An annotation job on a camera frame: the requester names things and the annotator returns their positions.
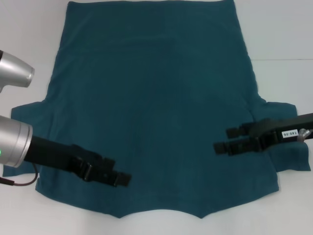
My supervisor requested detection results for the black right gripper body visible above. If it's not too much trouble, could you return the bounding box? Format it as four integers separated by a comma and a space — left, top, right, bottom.
251, 112, 313, 150

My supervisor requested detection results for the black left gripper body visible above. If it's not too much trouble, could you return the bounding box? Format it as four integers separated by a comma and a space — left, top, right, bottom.
24, 135, 98, 181

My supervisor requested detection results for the silver cable connector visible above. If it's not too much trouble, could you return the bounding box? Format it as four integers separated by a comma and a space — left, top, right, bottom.
297, 128, 311, 142

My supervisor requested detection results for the blue t-shirt with white print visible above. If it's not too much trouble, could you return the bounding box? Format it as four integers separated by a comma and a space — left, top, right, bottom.
2, 0, 311, 213

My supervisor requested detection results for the dark red cable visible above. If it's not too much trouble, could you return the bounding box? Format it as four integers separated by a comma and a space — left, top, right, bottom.
0, 163, 40, 187

